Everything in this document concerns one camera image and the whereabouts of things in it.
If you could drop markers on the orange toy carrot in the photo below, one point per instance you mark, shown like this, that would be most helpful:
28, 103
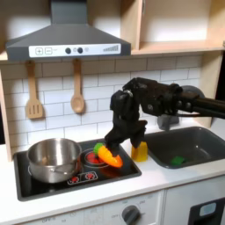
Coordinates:
110, 158

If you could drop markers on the yellow toy block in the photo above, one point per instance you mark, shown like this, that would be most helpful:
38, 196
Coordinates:
140, 153

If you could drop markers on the steel pot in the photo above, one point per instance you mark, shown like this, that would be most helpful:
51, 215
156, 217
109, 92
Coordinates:
54, 161

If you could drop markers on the black stove top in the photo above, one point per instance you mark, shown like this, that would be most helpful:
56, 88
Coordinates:
123, 172

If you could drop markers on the grey tap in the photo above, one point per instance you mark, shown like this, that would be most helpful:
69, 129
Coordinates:
165, 121

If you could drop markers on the green toy block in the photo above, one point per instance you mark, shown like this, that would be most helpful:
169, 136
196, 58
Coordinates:
177, 161

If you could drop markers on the wooden spoon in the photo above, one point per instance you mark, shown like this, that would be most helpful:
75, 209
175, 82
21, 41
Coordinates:
77, 102

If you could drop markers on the grey sink basin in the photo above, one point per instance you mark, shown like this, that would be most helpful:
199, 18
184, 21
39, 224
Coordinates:
199, 143

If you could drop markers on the grey oven knob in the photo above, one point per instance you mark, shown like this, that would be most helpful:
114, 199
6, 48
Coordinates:
130, 215

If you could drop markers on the white oven control panel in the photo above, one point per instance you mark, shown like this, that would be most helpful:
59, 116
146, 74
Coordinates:
88, 215

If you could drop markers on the wooden slotted spatula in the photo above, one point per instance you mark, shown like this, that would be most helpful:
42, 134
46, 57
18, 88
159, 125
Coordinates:
34, 108

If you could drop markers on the wooden shelf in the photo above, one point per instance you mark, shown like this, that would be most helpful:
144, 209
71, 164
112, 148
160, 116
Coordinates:
175, 47

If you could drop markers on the black appliance door panel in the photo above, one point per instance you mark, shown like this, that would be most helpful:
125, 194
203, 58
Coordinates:
205, 214

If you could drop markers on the grey range hood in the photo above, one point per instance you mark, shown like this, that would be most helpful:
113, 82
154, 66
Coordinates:
67, 35

